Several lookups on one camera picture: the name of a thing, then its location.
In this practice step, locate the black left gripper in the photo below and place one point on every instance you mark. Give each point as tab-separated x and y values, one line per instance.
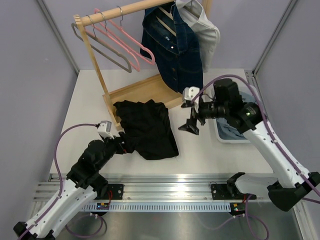
129	146

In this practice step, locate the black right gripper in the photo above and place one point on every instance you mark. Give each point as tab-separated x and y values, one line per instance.
190	125

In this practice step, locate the black garment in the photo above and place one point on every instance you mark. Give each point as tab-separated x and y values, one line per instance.
148	126

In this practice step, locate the pink hanger with black garment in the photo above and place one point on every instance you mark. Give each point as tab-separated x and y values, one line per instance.
120	42

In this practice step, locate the light blue buttoned denim skirt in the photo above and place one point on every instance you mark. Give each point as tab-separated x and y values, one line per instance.
248	98

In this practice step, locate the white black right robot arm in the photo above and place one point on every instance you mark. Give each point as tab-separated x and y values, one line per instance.
221	99

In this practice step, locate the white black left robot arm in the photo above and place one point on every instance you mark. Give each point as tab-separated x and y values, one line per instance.
83	184

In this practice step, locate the wooden hanger with blue garment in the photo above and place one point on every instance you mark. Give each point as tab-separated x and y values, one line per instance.
166	19

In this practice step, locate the wooden clothes rack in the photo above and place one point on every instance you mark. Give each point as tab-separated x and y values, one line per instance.
151	88

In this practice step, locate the white plastic basket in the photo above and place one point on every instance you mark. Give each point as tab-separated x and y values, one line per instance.
242	88

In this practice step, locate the white hanging garment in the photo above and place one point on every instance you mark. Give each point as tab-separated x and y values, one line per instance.
193	14

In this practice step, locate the dark blue hanging garment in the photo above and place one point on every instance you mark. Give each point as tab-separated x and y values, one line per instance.
177	57

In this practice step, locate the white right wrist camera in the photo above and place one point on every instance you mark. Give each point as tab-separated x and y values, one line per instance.
192	94

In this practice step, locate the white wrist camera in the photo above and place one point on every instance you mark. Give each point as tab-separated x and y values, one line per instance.
192	94
104	129

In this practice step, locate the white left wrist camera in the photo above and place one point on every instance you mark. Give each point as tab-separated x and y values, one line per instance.
104	129

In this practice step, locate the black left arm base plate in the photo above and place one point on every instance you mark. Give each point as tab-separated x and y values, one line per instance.
115	191

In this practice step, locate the aluminium mounting rail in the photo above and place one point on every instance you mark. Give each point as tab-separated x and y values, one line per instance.
156	187

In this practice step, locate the white slotted cable duct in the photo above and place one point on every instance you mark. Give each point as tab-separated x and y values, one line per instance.
158	207

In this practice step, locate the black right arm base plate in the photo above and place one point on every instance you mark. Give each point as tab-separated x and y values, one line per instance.
222	191

